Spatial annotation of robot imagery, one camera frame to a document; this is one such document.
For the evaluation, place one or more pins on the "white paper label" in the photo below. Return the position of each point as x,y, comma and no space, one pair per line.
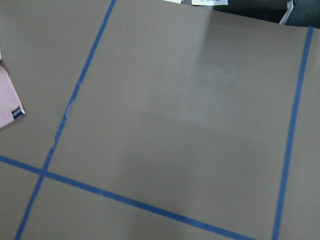
209,2

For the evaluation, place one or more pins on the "pink Snoopy t-shirt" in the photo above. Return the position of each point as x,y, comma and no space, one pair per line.
11,108

